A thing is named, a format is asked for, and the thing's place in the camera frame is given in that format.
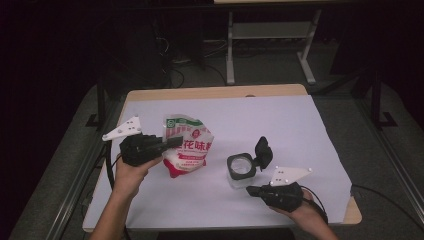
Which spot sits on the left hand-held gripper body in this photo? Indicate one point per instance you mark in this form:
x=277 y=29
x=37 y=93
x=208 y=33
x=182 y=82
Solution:
x=140 y=150

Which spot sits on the person's left hand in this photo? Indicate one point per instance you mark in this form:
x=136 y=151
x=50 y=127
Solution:
x=133 y=176

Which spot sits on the black metal stand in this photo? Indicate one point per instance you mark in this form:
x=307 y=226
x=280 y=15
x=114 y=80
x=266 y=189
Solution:
x=376 y=100
x=101 y=100

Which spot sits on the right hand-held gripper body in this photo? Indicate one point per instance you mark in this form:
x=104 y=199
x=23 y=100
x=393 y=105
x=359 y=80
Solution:
x=283 y=196

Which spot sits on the white paper sheet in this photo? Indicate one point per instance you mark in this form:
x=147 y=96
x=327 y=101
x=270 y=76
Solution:
x=220 y=206

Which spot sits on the clear jar with black lid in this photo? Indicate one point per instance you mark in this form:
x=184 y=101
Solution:
x=241 y=166

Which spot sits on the white red green plastic bag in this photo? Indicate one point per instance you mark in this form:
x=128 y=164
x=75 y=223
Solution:
x=191 y=146

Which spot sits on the white metal desk frame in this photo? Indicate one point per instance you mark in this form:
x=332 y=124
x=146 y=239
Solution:
x=270 y=30

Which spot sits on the person's right hand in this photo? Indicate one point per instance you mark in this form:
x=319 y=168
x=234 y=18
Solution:
x=305 y=213

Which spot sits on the grey metal floor rail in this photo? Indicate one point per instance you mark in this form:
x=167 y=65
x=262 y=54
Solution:
x=73 y=193
x=396 y=160

